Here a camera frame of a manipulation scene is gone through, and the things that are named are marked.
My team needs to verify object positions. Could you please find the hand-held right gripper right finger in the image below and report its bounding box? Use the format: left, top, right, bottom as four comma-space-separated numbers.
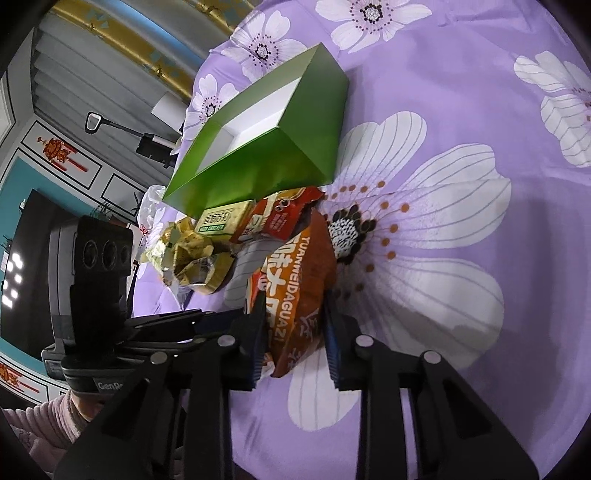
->
323, 291, 541, 480

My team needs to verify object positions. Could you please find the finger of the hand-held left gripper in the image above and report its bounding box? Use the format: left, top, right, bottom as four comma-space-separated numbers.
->
121, 322, 206, 357
128, 309, 218, 325

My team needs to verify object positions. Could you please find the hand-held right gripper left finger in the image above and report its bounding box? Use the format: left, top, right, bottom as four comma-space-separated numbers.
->
54, 295, 269, 480

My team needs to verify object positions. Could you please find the orange sunflower seed packet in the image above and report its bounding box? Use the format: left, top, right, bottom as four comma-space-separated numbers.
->
247, 208, 338, 378

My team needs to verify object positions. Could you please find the green cardboard box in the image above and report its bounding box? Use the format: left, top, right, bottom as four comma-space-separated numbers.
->
163, 43, 350, 217

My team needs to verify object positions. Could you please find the person's left forearm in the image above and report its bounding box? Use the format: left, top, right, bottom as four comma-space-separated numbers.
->
0, 390, 107, 464

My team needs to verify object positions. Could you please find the pile of gold foil snacks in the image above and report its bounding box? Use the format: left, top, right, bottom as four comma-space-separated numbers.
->
144, 218, 234, 296

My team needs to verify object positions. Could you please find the silver snack packet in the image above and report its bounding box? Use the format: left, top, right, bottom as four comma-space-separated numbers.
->
224, 240, 278, 315

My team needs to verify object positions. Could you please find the yellow green cracker packet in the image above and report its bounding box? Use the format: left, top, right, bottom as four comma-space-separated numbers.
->
194, 199, 256, 238

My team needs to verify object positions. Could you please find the white plastic bag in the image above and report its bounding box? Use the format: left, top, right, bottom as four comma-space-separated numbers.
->
134, 185, 167, 241

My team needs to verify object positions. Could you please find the red white snack packet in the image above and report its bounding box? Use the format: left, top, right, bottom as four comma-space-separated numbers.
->
229, 186, 325, 244

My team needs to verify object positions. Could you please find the black upright vacuum cleaner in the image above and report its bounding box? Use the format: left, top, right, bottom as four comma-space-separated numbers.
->
85, 111, 178, 169

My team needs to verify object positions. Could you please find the white cylindrical air purifier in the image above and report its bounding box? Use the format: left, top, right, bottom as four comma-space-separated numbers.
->
151, 91, 190, 134

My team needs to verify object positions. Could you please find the grey and yellow curtain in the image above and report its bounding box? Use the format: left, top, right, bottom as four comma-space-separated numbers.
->
32, 0, 259, 139

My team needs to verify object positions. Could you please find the purple floral bedsheet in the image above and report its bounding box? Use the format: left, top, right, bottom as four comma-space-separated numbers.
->
134, 0, 591, 480

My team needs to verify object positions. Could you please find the red knot wall ornament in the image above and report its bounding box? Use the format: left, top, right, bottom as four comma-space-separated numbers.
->
0, 364, 40, 392
37, 135, 88, 172

